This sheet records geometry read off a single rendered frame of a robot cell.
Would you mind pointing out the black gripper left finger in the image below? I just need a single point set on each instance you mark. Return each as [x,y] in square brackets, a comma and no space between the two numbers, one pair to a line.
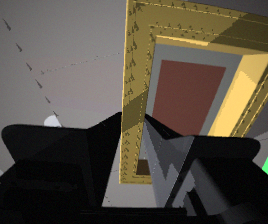
[93,149]

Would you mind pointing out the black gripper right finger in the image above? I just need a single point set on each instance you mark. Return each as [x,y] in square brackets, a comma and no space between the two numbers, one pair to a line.
[171,155]

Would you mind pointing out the yellow picture frame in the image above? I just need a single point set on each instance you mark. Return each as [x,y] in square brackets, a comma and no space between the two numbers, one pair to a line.
[196,68]

